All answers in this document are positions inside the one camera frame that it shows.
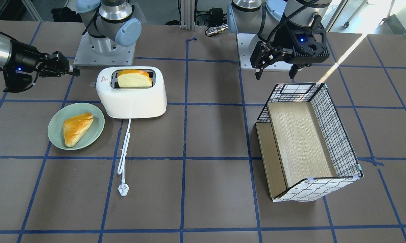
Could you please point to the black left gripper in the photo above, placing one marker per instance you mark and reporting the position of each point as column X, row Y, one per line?
column 285, row 43

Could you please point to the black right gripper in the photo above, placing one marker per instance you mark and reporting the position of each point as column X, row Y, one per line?
column 26, row 61

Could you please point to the white two-slot toaster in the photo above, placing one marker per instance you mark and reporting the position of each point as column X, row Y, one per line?
column 132, row 102

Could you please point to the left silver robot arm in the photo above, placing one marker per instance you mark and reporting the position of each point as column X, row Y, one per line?
column 264, row 19

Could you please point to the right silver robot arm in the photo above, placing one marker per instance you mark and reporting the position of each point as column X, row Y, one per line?
column 109, row 38

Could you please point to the bread slice in toaster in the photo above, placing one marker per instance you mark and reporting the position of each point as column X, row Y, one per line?
column 134, row 79

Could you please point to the green round plate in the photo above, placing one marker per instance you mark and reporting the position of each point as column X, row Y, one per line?
column 55, row 130

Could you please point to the triangular golden pastry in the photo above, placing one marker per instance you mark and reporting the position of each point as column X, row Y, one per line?
column 75, row 127

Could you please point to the grid-patterned wire storage box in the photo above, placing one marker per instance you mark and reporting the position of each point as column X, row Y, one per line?
column 305, row 148

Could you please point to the aluminium frame post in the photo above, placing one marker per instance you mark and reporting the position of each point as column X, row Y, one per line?
column 187, row 10

